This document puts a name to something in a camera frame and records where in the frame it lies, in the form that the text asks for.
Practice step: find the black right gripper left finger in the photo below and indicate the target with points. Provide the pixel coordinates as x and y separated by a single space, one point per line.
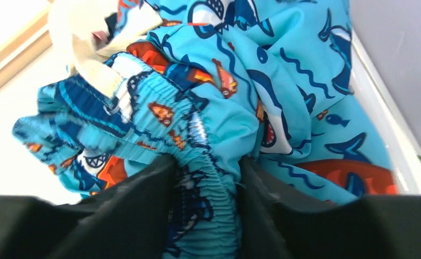
128 220

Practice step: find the teal fish print shorts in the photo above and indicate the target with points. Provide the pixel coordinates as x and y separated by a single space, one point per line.
209 83

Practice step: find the white plastic basket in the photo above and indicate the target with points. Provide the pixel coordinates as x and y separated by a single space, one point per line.
400 142

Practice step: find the wooden clothes rack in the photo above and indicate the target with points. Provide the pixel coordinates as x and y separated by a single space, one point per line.
23 35

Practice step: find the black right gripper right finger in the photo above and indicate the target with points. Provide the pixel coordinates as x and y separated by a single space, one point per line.
281 222

